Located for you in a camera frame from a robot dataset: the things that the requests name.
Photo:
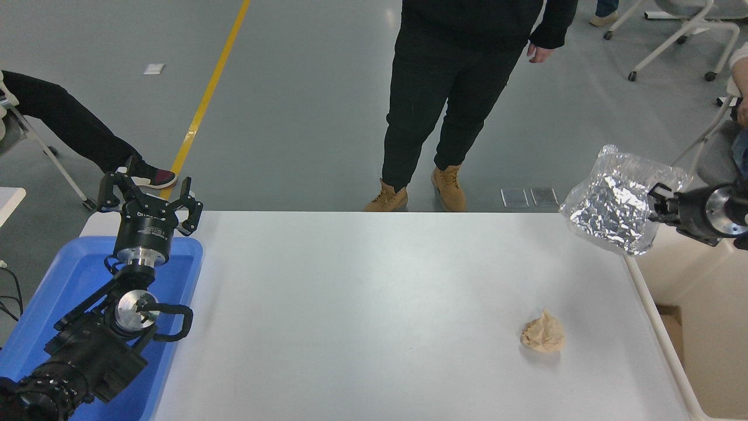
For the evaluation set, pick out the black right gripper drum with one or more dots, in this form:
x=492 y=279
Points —
x=691 y=213

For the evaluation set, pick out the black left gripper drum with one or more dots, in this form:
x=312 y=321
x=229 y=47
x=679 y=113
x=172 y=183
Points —
x=143 y=231

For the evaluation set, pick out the foil plate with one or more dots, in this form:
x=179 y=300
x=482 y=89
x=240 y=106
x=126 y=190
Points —
x=610 y=204

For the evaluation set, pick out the metal floor plate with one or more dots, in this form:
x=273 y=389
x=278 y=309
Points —
x=515 y=199
x=544 y=197

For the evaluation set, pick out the standing person's left hand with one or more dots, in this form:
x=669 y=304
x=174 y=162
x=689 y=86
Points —
x=539 y=54

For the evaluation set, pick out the grey-seated wheeled chair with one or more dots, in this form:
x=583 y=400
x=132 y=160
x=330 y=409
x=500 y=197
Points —
x=716 y=161

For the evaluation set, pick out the large pale bin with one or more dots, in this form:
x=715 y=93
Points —
x=701 y=292

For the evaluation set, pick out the blue plastic tray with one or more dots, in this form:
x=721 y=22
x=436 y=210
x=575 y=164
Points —
x=76 y=275

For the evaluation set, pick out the seated person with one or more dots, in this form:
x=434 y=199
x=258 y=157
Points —
x=70 y=123

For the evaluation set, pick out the small white table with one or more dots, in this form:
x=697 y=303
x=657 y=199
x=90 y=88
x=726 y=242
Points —
x=9 y=202

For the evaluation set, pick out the white paper scrap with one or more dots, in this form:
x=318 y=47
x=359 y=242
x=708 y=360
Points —
x=153 y=68

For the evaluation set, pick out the white wheeled chair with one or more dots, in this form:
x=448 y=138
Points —
x=689 y=26

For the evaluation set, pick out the crumpled tan paper ball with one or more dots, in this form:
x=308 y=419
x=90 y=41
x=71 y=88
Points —
x=543 y=336

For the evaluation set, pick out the walking person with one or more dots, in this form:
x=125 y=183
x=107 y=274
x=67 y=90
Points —
x=605 y=14

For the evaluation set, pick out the standing person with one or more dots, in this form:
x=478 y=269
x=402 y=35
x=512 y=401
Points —
x=444 y=70

